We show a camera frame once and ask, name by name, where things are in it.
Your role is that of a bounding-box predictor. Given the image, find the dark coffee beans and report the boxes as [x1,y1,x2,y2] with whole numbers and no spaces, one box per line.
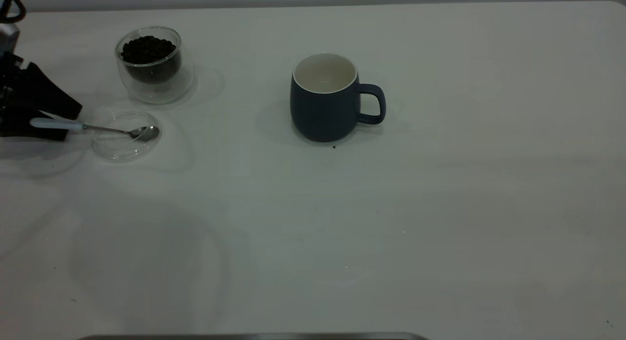
[120,36,182,85]

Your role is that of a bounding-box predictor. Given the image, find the double-walled glass cup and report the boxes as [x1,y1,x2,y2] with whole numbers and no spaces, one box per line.
[115,26,195,105]

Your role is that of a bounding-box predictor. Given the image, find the clear glass lid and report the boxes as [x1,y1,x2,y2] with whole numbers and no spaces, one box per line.
[91,111,162,162]

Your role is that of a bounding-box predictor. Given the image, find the metal spoon light blue handle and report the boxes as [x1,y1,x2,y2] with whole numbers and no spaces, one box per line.
[30,117,160,142]

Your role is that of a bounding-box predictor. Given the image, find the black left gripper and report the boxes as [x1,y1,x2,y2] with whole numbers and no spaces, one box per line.
[0,51,83,142]

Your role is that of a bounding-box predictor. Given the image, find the dark blue ceramic mug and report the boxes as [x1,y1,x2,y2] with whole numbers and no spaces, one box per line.
[290,53,387,143]

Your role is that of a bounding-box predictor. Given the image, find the black cable loop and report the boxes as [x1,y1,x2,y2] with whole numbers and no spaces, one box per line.
[0,0,26,24]

